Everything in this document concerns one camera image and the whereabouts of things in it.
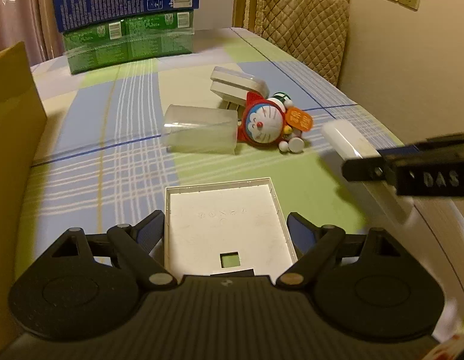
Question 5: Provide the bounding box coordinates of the white foam block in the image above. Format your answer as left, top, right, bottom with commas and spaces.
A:
321, 119, 413, 224

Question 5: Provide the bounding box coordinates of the white shallow box lid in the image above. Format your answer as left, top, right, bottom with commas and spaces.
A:
164, 177, 298, 281

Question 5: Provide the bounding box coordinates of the green white striped ball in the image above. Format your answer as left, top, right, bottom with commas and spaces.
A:
273, 92, 294, 110

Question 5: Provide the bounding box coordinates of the Doraemon toy figure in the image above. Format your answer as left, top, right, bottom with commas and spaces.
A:
238, 92, 313, 154

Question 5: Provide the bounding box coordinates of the translucent plastic cup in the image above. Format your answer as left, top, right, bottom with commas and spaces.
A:
161, 105, 239, 155

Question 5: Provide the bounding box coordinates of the checked tablecloth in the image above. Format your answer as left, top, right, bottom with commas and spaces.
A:
15, 28, 464, 336

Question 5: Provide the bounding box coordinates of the beige quilted chair cover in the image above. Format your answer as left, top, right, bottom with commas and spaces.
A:
248, 0, 349, 86

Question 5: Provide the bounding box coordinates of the brown cardboard box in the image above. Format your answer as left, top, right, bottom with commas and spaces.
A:
0, 41, 47, 350

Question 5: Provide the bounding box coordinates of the white rectangular box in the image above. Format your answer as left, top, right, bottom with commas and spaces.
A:
210, 66, 269, 114

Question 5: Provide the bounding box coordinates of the green carton box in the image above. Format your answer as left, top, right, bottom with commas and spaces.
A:
63, 10, 195, 75

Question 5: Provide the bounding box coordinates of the pink curtain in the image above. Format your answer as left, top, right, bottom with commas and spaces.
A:
0, 0, 64, 65

